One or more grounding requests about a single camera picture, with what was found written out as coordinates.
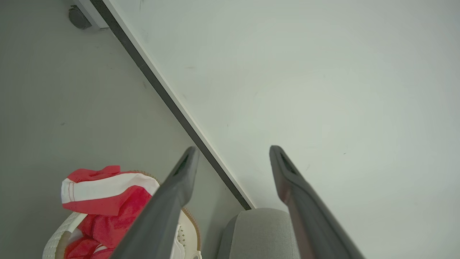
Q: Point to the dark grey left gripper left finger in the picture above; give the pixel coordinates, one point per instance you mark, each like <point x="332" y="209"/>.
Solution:
<point x="158" y="219"/>

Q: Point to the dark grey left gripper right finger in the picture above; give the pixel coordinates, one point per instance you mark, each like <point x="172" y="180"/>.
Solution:
<point x="316" y="223"/>

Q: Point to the red and white garment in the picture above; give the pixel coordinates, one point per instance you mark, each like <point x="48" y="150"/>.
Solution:
<point x="107" y="201"/>

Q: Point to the white perforated laundry basket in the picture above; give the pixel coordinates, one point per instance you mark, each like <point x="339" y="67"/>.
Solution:
<point x="185" y="233"/>

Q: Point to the grey fabric sofa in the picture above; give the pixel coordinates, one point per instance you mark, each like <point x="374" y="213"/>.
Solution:
<point x="258" y="233"/>

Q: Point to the dark grey skirting board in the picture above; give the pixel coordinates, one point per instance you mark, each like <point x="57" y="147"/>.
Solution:
<point x="169" y="100"/>

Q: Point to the grey caster wheel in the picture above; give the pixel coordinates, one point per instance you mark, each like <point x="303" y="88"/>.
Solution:
<point x="79" y="17"/>

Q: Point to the grey metal partition frame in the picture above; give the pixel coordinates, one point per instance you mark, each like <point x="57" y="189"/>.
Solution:
<point x="91" y="12"/>

